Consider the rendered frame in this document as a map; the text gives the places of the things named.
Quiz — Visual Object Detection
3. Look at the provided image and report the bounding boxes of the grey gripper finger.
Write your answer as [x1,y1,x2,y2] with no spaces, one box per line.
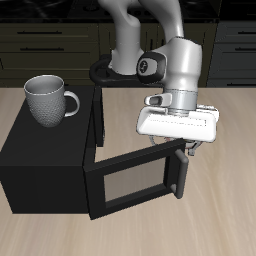
[148,134,160,146]
[187,141,202,157]

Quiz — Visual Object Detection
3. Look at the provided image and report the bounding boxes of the black microwave oven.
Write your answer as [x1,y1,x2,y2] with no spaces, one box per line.
[0,85,105,215]

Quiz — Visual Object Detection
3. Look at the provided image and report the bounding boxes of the grey dotted mug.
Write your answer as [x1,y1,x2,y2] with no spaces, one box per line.
[23,74,81,128]

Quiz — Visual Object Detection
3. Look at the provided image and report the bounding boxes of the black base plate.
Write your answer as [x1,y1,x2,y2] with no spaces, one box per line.
[89,54,165,86]

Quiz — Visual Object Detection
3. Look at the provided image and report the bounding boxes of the dark kitchen cupboards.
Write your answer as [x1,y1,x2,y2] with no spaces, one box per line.
[0,0,256,88]

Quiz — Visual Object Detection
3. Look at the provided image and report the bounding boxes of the black microwave door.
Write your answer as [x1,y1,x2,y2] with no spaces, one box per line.
[83,137,190,221]

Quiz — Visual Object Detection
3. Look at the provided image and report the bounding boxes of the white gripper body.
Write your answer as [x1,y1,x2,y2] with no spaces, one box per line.
[135,105,220,144]

